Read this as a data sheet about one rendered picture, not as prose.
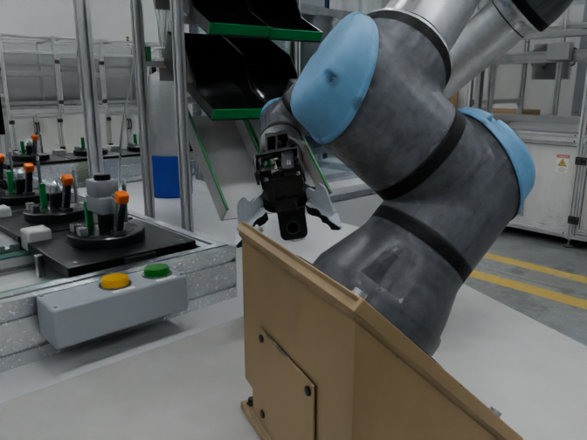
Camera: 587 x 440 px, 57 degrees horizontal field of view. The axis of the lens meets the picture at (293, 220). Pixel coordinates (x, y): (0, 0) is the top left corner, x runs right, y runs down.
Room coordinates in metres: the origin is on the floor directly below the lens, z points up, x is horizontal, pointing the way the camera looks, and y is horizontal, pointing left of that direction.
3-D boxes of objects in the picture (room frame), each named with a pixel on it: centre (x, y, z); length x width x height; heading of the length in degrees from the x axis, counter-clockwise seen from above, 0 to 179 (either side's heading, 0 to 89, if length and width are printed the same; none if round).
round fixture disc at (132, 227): (0.98, 0.35, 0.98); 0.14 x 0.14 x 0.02
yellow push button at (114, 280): (0.76, 0.27, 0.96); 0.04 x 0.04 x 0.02
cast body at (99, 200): (0.99, 0.36, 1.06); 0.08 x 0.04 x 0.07; 43
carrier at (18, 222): (1.17, 0.53, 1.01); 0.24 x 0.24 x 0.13; 43
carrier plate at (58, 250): (0.98, 0.35, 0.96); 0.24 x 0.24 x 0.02; 43
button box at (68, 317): (0.76, 0.27, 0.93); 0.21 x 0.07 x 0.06; 133
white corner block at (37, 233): (0.99, 0.49, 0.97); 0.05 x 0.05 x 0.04; 43
